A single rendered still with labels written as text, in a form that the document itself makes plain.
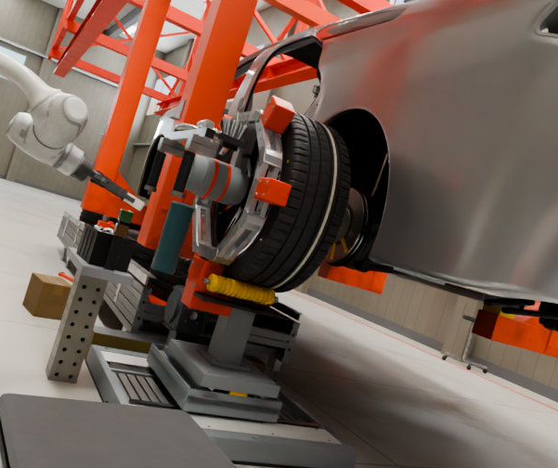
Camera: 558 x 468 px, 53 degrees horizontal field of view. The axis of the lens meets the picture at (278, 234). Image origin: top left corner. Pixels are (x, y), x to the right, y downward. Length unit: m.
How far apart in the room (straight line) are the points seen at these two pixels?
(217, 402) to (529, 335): 2.49
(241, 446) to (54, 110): 1.13
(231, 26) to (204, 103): 0.36
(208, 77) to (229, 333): 1.12
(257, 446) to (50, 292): 1.52
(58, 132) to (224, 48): 1.15
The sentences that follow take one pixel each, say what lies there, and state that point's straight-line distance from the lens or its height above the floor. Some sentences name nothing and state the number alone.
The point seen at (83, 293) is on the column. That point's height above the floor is 0.32.
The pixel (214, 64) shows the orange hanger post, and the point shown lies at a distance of 2.53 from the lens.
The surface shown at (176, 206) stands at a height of 0.72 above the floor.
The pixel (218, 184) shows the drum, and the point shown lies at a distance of 1.91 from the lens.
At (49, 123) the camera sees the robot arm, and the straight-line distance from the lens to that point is 1.59.
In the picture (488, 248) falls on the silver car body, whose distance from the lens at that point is 1.58.
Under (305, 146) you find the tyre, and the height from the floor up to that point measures 1.03.
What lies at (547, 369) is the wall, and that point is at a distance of 6.57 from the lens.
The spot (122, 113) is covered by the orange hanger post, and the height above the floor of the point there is 1.28.
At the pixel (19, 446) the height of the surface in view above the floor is 0.34.
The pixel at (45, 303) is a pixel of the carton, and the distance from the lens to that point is 3.02.
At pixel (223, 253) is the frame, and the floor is 0.62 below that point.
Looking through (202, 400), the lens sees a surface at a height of 0.13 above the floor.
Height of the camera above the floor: 0.70
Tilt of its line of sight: 1 degrees up
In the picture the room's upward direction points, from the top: 17 degrees clockwise
